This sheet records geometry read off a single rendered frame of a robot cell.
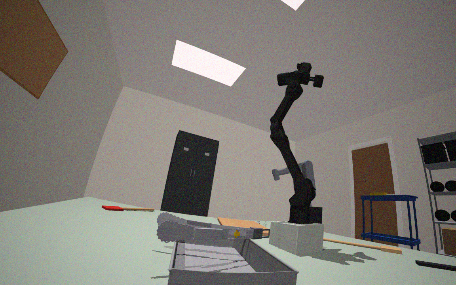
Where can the wooden board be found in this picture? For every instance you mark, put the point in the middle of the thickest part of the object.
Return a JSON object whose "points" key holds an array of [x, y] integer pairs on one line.
{"points": [[241, 223]]}

